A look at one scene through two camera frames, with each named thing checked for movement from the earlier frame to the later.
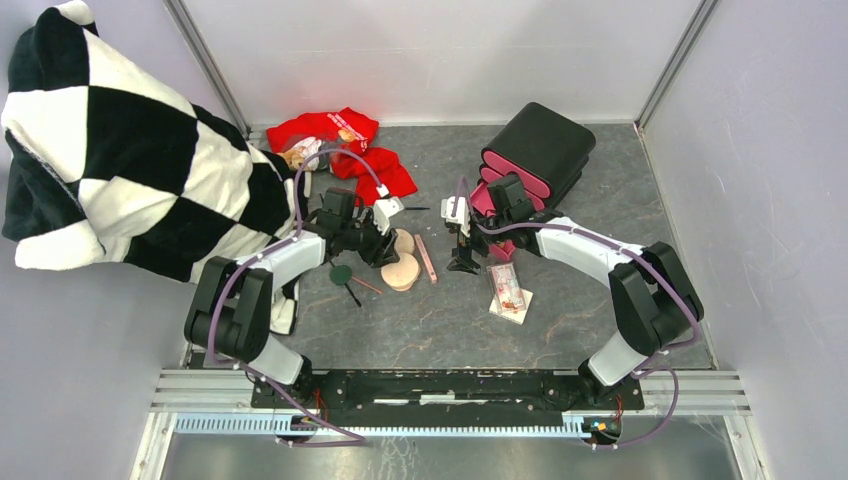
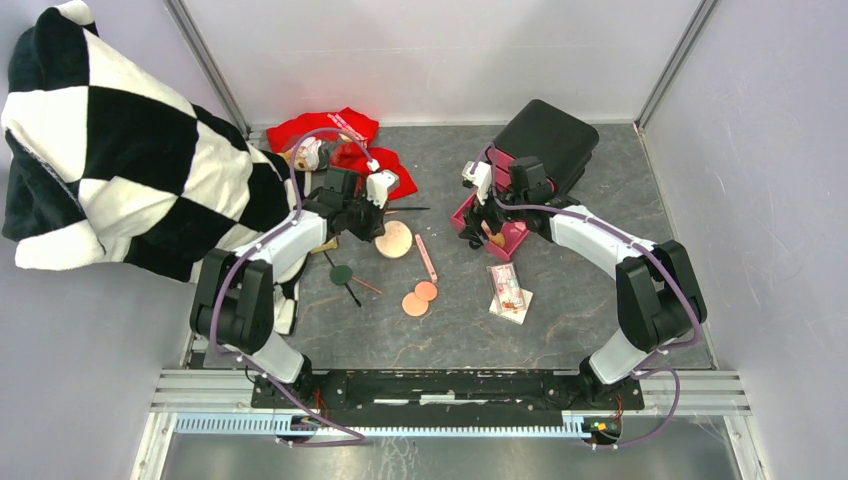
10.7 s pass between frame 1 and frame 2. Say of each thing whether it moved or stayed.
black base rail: stayed
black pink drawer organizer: stayed
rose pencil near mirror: stayed
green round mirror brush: stayed
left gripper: moved
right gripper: moved
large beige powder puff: moved
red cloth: stayed
